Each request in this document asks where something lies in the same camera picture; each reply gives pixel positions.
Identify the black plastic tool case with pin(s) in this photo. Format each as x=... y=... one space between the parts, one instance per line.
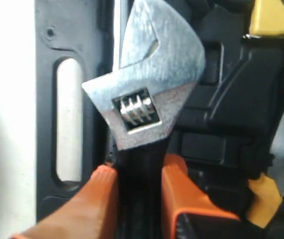
x=230 y=130

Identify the adjustable wrench black handle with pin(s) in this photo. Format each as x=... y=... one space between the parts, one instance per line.
x=162 y=61

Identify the pliers yellow black handles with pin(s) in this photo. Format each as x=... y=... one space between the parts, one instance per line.
x=266 y=201

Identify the yellow tape measure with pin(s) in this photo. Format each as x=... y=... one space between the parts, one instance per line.
x=267 y=19

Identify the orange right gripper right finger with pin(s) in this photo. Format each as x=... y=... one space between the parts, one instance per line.
x=179 y=195

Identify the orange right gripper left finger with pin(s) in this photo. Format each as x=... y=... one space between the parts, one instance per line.
x=91 y=214

